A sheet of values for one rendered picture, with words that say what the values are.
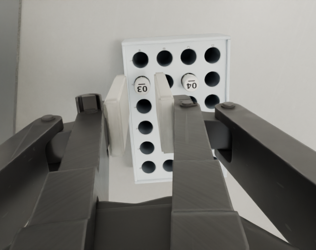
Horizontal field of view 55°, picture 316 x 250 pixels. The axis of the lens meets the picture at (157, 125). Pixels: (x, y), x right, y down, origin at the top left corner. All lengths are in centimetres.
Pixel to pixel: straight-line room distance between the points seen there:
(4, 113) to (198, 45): 15
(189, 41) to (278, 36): 9
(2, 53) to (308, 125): 27
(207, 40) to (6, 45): 14
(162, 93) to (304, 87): 19
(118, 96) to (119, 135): 2
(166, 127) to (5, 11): 11
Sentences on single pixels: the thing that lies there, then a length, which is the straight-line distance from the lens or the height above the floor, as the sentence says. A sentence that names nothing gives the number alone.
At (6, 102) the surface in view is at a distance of 21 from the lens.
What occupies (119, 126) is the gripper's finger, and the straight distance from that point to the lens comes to 15.
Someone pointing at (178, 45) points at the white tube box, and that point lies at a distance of 24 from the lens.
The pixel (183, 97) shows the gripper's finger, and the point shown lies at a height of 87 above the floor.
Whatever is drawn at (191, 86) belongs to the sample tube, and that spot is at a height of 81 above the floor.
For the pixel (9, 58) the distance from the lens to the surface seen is 20.
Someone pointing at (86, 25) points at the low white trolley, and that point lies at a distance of 28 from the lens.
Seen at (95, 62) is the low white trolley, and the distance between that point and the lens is 28.
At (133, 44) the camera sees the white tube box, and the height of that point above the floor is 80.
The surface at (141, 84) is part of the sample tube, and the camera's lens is 23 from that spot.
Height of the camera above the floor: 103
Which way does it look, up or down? 70 degrees down
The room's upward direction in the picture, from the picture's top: 173 degrees clockwise
